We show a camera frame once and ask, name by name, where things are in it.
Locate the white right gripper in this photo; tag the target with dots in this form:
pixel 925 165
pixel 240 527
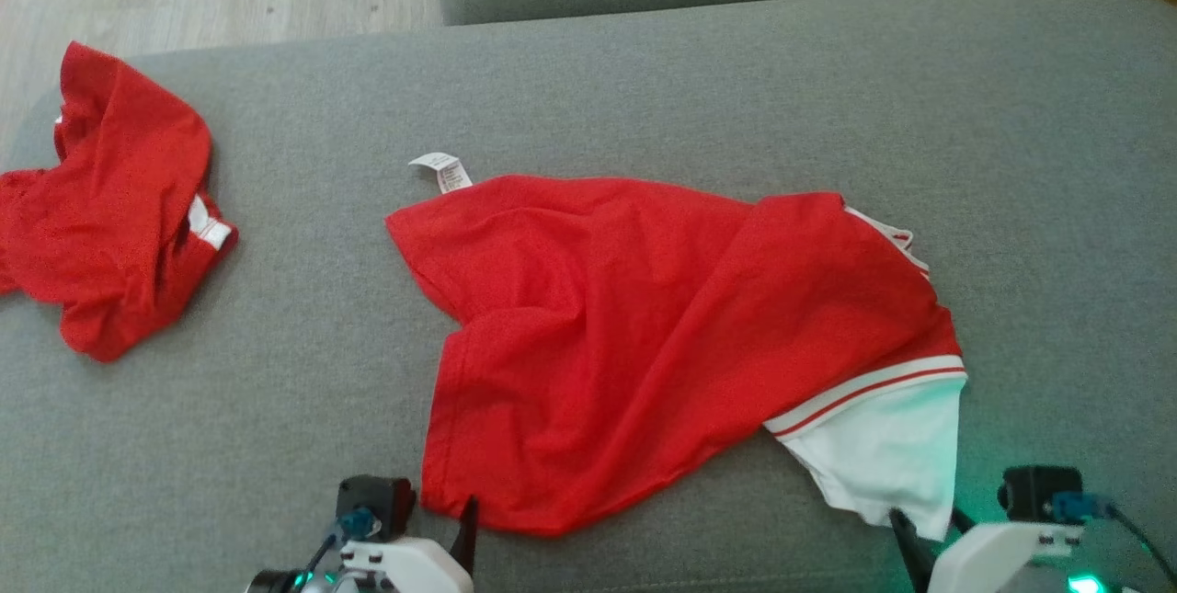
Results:
pixel 1002 556

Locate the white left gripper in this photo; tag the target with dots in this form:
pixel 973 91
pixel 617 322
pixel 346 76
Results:
pixel 405 565

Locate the red shirt with white sleeves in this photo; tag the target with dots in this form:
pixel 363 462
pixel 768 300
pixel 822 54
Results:
pixel 644 336

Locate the grey fabric sofa seat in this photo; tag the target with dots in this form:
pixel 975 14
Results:
pixel 276 418

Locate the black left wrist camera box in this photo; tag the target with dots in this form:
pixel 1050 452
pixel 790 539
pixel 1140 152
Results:
pixel 377 501

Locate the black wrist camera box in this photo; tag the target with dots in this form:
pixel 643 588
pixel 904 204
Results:
pixel 377 501
pixel 1039 490

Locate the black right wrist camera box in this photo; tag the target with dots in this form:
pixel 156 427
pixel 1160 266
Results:
pixel 1039 490

